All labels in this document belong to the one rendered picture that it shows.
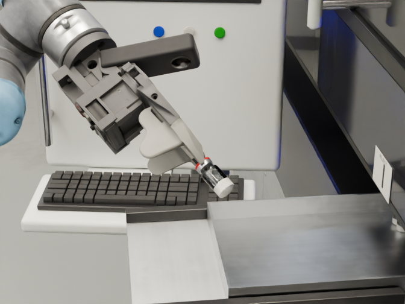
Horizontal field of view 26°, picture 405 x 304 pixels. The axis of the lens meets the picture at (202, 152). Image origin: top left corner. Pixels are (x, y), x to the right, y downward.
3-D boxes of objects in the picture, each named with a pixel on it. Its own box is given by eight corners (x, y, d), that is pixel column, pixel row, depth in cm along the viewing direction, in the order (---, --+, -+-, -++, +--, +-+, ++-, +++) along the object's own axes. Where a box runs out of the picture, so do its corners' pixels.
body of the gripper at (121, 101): (119, 160, 105) (63, 94, 110) (175, 116, 106) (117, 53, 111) (103, 133, 98) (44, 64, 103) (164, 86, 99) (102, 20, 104)
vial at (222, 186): (234, 182, 97) (210, 155, 98) (219, 194, 96) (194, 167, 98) (236, 189, 99) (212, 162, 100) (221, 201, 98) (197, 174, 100)
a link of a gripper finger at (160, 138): (170, 190, 97) (123, 137, 102) (211, 157, 98) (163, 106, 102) (164, 178, 95) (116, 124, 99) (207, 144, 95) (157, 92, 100)
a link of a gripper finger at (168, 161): (176, 204, 102) (129, 148, 105) (216, 172, 103) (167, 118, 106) (173, 196, 99) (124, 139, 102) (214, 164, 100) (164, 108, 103)
